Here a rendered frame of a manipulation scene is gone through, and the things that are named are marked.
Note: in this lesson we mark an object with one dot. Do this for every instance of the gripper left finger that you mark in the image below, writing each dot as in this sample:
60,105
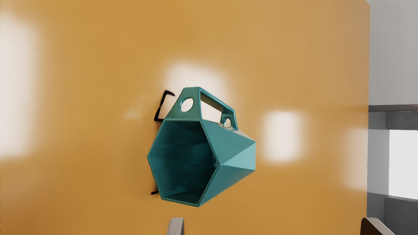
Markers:
175,227

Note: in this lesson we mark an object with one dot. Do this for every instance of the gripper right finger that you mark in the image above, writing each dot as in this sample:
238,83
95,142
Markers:
374,228

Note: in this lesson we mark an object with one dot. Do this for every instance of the teal faceted mug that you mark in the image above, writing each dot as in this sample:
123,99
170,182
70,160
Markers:
228,147

